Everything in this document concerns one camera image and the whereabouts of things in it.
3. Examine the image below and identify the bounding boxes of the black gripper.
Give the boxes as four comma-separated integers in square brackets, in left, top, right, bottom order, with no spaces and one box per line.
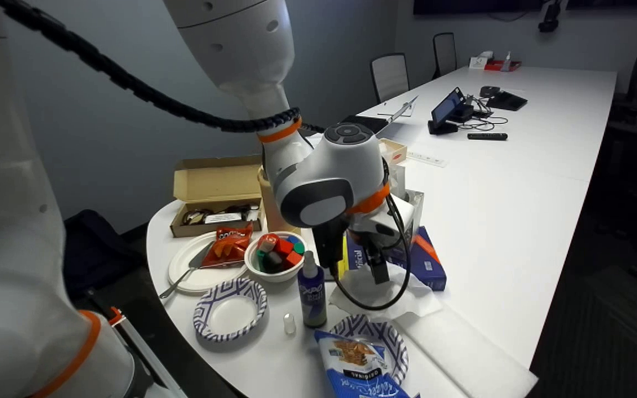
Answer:
[345,209,409,288]

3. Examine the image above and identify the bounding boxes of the blue Artificial Intelligence book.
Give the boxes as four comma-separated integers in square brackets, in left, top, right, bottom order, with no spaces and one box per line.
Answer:
[336,222,450,294]

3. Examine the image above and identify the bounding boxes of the blue patterned paper plate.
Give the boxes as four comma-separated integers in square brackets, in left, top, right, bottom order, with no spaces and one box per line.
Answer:
[193,277,271,345]

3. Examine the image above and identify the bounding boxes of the plain white plate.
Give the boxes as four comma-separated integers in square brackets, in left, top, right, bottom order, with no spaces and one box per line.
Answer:
[163,231,255,297]

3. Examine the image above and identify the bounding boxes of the grey tissue box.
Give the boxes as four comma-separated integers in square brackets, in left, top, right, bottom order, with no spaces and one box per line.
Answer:
[388,185,429,246]

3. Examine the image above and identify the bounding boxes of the blue spray bottle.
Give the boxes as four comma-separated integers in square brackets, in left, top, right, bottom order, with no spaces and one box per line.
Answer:
[296,250,330,331]

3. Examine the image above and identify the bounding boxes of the blue white cracker bag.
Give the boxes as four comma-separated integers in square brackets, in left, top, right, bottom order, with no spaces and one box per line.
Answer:
[330,313,411,384]

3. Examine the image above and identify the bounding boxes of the red toy block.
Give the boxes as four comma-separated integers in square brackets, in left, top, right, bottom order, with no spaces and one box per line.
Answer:
[273,238,300,260]

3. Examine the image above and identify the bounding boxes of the white bowl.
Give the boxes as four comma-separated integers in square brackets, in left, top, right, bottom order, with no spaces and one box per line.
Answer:
[244,230,307,286]

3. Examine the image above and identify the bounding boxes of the blue pretzel crisps bag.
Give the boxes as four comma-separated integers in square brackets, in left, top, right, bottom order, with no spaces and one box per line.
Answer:
[312,328,413,398]

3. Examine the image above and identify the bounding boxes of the wooden block toy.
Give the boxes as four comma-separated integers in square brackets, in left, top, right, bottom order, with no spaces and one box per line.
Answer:
[257,163,292,236]

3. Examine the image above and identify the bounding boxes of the white flat sheet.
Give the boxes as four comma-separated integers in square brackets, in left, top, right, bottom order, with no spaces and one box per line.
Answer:
[392,300,541,398]

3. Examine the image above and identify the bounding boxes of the white papers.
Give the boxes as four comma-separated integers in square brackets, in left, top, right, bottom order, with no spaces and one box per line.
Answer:
[360,93,423,124]

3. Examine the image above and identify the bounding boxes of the black power adapter white label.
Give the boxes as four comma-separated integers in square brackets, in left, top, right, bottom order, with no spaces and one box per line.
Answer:
[203,209,244,226]

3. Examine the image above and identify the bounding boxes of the black slim remote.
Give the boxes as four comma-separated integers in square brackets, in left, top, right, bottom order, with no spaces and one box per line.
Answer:
[468,131,512,143]

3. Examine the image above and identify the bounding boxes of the black tablet blue screen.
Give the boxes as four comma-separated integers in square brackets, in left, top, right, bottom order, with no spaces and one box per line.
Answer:
[429,87,475,125]

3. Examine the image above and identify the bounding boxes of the open cardboard box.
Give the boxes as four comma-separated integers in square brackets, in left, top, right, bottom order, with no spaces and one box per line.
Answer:
[170,156,265,238]

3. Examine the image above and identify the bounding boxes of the metal spoon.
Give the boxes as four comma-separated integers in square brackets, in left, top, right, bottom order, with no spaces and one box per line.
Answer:
[157,241,215,304]

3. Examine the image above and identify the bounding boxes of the black pouch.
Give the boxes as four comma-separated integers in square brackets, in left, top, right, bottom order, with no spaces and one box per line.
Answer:
[478,83,530,112]

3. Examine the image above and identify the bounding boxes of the white tissue pack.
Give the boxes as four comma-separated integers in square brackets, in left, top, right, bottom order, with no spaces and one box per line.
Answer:
[469,50,496,73]

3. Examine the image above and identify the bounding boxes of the red flat box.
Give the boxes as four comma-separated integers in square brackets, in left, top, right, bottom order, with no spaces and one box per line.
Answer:
[482,58,525,73]

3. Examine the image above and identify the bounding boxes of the black bag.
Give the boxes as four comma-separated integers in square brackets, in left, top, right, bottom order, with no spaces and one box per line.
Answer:
[63,207,151,297]

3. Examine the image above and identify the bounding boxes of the black webcam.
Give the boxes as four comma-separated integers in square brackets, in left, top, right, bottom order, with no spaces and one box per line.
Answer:
[537,0,569,36]

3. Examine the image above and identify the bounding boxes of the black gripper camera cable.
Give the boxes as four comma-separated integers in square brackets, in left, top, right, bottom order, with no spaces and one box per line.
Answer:
[330,192,413,312]

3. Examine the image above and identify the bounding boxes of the wall TV screen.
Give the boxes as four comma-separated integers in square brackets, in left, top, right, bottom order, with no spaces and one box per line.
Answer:
[413,0,637,17]

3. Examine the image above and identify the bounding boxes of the black corrugated cable hose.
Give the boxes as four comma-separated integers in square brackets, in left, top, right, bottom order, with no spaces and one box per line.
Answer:
[0,0,303,136]

